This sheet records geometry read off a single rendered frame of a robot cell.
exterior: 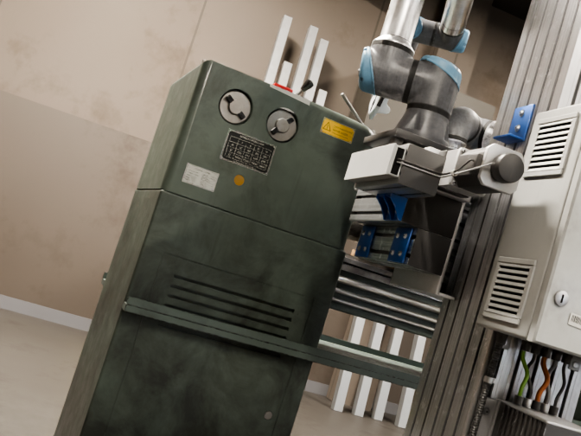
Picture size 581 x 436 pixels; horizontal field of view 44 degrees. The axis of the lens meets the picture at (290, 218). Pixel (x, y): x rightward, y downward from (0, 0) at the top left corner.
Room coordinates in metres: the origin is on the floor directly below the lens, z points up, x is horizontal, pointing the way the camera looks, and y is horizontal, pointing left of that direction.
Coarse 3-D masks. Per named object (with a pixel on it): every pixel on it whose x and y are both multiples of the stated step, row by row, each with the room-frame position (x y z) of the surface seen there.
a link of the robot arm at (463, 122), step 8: (456, 112) 2.18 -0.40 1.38; (464, 112) 2.18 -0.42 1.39; (472, 112) 2.20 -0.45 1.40; (456, 120) 2.17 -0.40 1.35; (464, 120) 2.17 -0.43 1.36; (472, 120) 2.18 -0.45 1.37; (448, 128) 2.16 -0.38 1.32; (456, 128) 2.16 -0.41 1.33; (464, 128) 2.16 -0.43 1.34; (472, 128) 2.19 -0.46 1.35; (456, 136) 2.15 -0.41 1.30; (464, 136) 2.16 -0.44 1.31; (472, 136) 2.22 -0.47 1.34; (456, 144) 2.16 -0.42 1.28; (464, 144) 2.17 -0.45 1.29
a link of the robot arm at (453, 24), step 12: (456, 0) 1.99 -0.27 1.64; (468, 0) 1.98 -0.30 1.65; (444, 12) 2.08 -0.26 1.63; (456, 12) 2.03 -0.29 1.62; (468, 12) 2.04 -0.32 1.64; (444, 24) 2.10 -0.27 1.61; (456, 24) 2.07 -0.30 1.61; (432, 36) 2.16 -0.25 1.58; (444, 36) 2.14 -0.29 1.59; (456, 36) 2.12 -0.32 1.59; (468, 36) 2.14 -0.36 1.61; (444, 48) 2.18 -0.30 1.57; (456, 48) 2.16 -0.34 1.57
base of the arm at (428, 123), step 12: (408, 108) 1.81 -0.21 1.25; (420, 108) 1.78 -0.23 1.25; (432, 108) 1.77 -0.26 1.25; (408, 120) 1.78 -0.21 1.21; (420, 120) 1.76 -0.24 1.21; (432, 120) 1.76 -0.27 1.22; (444, 120) 1.78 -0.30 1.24; (420, 132) 1.75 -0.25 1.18; (432, 132) 1.75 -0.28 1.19; (444, 132) 1.78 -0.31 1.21; (444, 144) 1.78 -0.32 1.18
